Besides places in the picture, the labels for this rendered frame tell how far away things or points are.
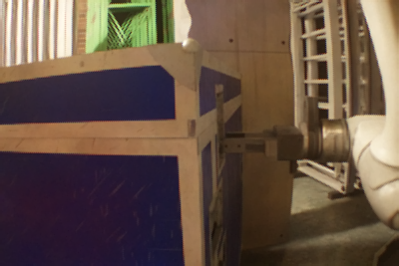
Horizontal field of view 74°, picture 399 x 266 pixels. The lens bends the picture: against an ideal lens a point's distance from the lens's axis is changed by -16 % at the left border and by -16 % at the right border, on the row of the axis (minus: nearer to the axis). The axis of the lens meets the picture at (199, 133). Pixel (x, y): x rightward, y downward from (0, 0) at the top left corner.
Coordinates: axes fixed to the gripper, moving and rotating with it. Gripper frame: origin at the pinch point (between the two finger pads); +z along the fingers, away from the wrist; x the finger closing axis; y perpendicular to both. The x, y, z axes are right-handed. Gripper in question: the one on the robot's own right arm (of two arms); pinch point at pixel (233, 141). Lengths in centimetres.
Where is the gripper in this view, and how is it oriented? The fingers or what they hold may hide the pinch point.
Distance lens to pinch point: 63.4
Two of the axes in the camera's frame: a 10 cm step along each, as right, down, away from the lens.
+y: 0.4, 9.9, 1.5
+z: -9.8, 0.1, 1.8
